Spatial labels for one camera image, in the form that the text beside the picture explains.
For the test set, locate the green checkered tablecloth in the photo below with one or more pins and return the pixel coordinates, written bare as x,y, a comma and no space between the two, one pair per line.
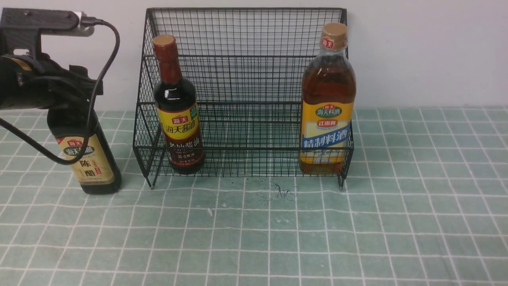
424,204

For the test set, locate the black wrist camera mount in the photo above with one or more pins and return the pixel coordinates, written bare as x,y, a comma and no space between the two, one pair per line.
22,28

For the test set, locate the dark vinegar bottle gold cap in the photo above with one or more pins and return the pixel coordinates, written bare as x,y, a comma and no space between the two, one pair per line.
97,171

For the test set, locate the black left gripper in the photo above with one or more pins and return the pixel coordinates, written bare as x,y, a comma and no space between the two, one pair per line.
26,83

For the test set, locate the black wire mesh shelf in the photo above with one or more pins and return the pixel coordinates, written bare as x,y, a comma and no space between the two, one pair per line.
247,65

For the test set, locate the amber cooking wine bottle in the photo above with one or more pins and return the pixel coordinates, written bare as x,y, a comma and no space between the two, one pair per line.
329,88

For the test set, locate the dark soy sauce bottle red neck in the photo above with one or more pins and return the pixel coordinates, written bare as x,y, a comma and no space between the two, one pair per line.
177,108

